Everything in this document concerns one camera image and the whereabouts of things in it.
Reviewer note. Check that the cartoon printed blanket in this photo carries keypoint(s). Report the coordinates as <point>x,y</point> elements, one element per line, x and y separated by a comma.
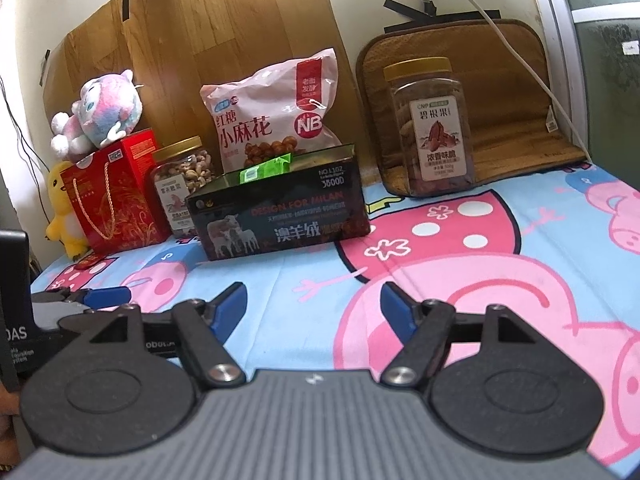
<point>450,270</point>

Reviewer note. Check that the red gift box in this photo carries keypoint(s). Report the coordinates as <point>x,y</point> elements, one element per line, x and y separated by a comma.
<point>125,195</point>

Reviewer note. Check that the pecan jar with yellow lid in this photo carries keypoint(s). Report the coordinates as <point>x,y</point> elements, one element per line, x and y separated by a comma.
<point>435,130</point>

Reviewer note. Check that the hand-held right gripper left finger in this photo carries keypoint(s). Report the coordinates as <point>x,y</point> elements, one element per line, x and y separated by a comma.
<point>227,307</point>

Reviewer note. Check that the brown seat cushion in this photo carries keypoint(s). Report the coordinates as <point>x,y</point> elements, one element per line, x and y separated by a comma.
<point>510,90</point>

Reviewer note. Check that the wood-grain board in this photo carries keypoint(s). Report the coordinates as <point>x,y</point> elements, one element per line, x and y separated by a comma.
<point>215,25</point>

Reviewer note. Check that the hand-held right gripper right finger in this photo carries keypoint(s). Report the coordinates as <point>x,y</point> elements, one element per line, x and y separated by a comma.
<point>396,307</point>

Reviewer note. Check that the yellow plush toy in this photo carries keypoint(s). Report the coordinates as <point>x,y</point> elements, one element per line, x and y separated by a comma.
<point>62,215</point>

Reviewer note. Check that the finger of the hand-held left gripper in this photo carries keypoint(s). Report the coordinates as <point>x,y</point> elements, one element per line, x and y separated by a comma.
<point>107,297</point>
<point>67,294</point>

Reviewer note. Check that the dark wool yarn box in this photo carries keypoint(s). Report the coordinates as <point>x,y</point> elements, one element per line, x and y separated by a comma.
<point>280,220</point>

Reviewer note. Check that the white window frame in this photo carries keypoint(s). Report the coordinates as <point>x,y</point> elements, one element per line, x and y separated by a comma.
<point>555,35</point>

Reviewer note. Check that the nut jar with gold lid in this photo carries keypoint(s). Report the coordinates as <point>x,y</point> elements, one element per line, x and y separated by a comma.
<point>175,180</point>

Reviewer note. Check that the pink snack bag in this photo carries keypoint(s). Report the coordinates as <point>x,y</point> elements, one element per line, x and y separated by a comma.
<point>270,110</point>

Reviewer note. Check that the pink plush toy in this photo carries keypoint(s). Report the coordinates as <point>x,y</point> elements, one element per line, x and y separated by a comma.
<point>105,105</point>

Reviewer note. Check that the person's left hand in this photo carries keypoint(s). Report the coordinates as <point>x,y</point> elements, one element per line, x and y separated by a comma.
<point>9,425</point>

